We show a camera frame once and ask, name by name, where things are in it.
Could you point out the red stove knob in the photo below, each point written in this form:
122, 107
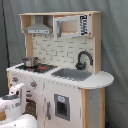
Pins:
15, 79
33, 84

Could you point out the left red stove knob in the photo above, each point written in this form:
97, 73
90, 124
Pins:
15, 79

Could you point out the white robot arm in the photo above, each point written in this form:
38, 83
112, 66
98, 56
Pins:
14, 105

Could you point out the right red stove knob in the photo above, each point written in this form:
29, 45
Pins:
33, 84

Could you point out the black stovetop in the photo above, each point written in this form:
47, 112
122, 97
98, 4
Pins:
39, 68

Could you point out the grey range hood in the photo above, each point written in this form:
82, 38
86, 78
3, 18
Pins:
39, 27

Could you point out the grey cabinet door handle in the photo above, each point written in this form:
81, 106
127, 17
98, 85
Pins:
48, 111

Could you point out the silver cooking pot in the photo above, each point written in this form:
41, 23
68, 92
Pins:
30, 61

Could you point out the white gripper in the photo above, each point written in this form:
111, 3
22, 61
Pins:
20, 91

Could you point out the grey sink basin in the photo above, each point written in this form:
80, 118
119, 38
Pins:
72, 74

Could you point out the black toy faucet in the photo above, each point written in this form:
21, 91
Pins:
81, 64

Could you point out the wooden toy kitchen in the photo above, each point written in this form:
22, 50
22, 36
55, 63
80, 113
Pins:
87, 98

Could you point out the grey ice dispenser panel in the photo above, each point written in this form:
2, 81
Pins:
62, 107

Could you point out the oven door with window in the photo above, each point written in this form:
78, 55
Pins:
30, 107

